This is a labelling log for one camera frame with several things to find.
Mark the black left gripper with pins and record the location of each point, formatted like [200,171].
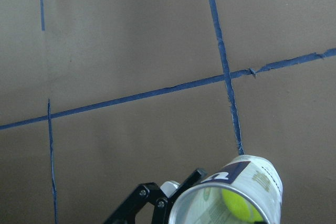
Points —
[153,194]

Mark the clear tennis ball can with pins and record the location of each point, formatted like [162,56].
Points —
[246,190]

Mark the yellow Roland Garros tennis ball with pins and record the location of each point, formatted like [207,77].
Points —
[241,208]

